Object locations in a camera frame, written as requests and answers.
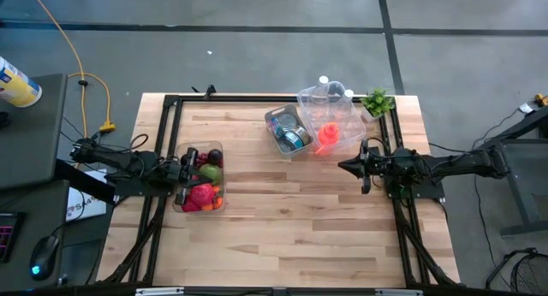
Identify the light grey plastic bin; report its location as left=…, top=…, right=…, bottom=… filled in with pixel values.
left=264, top=103, right=316, bottom=159

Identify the dark round avocado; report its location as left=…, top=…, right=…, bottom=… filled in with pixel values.
left=206, top=148, right=224, bottom=168

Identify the yellow extension cable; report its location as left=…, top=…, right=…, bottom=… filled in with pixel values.
left=26, top=0, right=117, bottom=138

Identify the backlit keyboard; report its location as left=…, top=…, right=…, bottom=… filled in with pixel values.
left=0, top=211, right=21, bottom=263

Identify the large clear plastic bin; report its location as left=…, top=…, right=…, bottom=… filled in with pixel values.
left=296, top=80, right=368, bottom=156

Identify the dark grey desk surface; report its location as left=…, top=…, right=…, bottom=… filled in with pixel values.
left=0, top=179, right=72, bottom=293
left=0, top=73, right=69, bottom=190

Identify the clear plastic bottle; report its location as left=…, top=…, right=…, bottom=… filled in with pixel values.
left=310, top=74, right=339, bottom=117
left=333, top=88, right=365, bottom=130

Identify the blue packet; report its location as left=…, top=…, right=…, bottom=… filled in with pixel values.
left=282, top=131, right=303, bottom=152

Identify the black metal stand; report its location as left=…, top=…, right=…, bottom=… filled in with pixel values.
left=470, top=107, right=548, bottom=237

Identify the orange tomato cluster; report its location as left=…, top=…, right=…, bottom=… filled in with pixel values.
left=200, top=185, right=224, bottom=212

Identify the clear glass bowl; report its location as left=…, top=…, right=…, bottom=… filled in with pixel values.
left=172, top=140, right=226, bottom=215

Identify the black floor cable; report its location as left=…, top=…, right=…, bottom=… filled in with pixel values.
left=469, top=109, right=523, bottom=271

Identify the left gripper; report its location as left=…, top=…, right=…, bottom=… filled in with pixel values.
left=166, top=147, right=211, bottom=206

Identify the small potted green plant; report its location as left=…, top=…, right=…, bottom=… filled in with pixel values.
left=360, top=87, right=396, bottom=124

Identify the blue pink label can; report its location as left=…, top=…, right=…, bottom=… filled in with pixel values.
left=267, top=115, right=283, bottom=139

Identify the white printed sheet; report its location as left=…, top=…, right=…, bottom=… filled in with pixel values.
left=65, top=169, right=108, bottom=222

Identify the black mesh basket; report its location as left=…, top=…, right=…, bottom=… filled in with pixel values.
left=485, top=246, right=548, bottom=296

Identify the black computer mouse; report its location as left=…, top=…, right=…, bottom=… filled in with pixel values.
left=28, top=234, right=62, bottom=282

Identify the silver pull-tab food can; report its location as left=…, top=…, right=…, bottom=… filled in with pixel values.
left=295, top=124, right=312, bottom=146

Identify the dark red round fruit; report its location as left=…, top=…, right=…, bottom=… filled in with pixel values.
left=189, top=183, right=217, bottom=208

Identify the orange plastic bottle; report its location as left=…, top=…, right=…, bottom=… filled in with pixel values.
left=314, top=121, right=343, bottom=156

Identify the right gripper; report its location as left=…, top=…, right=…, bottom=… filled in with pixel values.
left=337, top=139, right=402, bottom=195

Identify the black clamp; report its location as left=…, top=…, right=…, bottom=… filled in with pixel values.
left=190, top=84, right=218, bottom=101

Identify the green apple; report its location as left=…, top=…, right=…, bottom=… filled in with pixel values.
left=199, top=163, right=223, bottom=186

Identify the yellow white wipes canister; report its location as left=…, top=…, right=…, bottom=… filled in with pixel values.
left=0, top=56, right=44, bottom=109

